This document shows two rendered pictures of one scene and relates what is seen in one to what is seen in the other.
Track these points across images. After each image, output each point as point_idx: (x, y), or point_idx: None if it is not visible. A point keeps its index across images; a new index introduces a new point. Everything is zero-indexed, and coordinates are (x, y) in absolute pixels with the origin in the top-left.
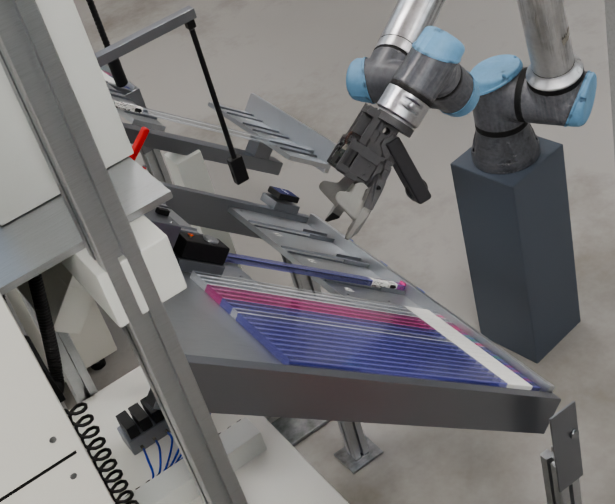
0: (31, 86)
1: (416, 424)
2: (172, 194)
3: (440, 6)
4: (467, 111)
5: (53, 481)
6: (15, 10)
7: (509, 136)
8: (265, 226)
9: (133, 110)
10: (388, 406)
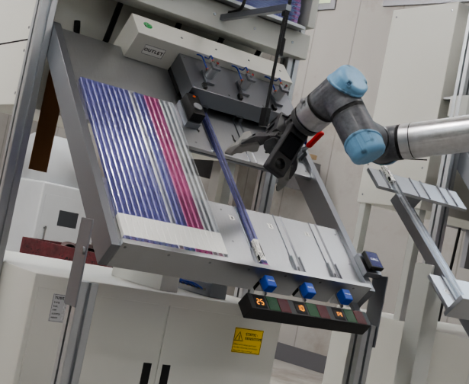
0: None
1: (72, 161)
2: (318, 193)
3: (463, 132)
4: (350, 154)
5: (21, 47)
6: None
7: None
8: (316, 234)
9: (387, 177)
10: (72, 131)
